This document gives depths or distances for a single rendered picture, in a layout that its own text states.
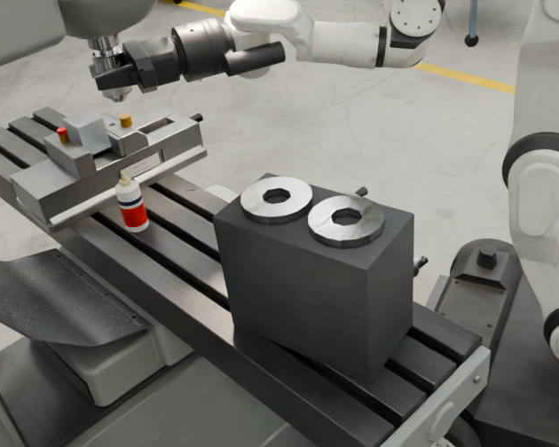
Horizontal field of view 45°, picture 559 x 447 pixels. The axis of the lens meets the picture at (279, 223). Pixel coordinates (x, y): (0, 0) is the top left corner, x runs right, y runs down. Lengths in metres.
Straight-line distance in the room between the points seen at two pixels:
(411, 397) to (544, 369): 0.63
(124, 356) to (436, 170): 2.18
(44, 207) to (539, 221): 0.83
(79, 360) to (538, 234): 0.77
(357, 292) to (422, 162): 2.40
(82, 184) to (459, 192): 1.98
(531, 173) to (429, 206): 1.74
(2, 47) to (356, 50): 0.53
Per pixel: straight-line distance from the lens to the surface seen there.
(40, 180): 1.27
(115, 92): 1.08
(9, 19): 0.87
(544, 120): 1.13
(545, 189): 1.13
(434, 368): 0.88
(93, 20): 0.97
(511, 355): 1.46
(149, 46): 1.09
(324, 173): 3.08
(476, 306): 1.52
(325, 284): 0.78
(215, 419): 1.37
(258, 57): 1.08
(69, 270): 1.26
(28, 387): 1.27
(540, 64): 1.08
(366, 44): 1.10
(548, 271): 1.29
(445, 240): 2.66
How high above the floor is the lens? 1.62
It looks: 36 degrees down
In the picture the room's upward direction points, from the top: 7 degrees counter-clockwise
